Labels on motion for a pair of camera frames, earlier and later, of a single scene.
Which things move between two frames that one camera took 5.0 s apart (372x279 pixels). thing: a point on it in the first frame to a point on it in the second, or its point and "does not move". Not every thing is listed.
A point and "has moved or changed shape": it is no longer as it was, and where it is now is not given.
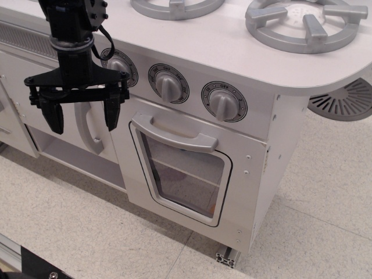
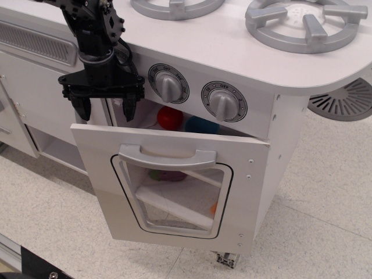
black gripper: (77, 78) to (105, 80)
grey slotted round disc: (350, 103) does not move
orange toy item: (212, 208) does not move
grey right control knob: (225, 101) does not move
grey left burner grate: (175, 11) does not move
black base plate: (35, 267) does not move
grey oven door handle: (143, 123) to (196, 157)
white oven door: (197, 175) has moved or changed shape
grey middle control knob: (169, 82) does not move
